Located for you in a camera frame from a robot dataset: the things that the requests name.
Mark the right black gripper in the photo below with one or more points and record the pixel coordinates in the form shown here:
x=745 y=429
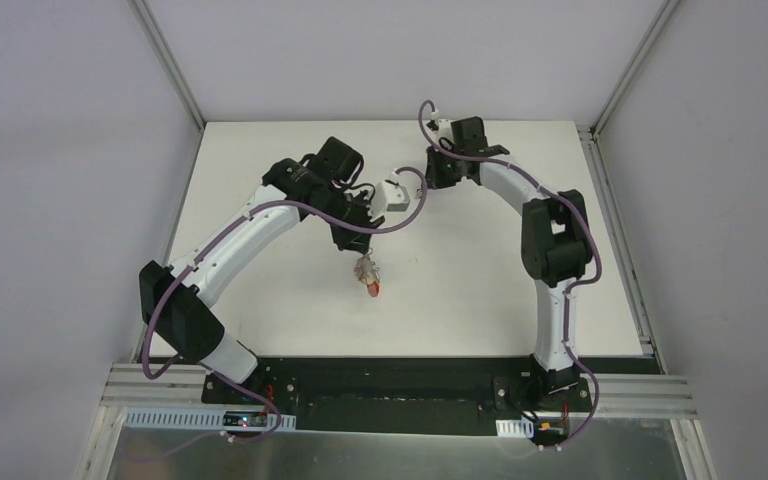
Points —
x=434 y=172

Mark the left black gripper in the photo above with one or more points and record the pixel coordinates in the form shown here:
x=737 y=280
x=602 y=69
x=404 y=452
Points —
x=350 y=236

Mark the keyring with coloured keys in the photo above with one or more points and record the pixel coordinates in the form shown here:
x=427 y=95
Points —
x=367 y=273

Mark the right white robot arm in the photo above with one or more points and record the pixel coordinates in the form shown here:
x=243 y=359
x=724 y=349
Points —
x=556 y=245

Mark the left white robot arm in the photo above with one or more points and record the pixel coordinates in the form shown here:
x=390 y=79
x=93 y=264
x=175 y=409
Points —
x=176 y=300

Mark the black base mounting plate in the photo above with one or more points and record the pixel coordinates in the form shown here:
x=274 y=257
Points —
x=463 y=396

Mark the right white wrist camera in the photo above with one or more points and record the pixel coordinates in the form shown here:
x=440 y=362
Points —
x=440 y=127

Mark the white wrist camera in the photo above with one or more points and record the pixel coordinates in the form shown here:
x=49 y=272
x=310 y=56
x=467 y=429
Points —
x=440 y=127
x=389 y=195

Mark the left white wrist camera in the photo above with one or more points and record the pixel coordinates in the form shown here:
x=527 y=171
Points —
x=389 y=195

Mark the aluminium frame rail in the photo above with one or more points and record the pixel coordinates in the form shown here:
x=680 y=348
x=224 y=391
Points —
x=621 y=395

